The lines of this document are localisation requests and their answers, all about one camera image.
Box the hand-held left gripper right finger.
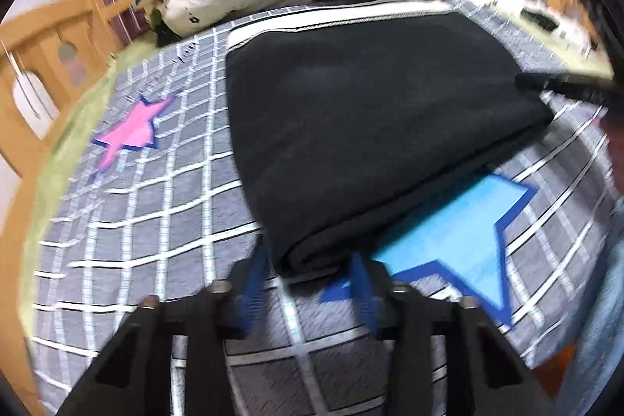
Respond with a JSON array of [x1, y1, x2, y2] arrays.
[[350, 253, 542, 416]]

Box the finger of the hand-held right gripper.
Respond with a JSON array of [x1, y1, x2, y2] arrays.
[[516, 74, 624, 105]]

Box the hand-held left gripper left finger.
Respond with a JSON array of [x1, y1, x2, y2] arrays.
[[56, 245, 270, 416]]

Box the black pants with white stripe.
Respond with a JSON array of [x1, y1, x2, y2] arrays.
[[225, 0, 554, 278]]

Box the small dark flat object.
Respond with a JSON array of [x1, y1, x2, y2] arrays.
[[519, 7, 559, 29]]

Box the grey grid blanket with stars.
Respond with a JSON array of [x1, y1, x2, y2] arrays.
[[29, 0, 620, 416]]

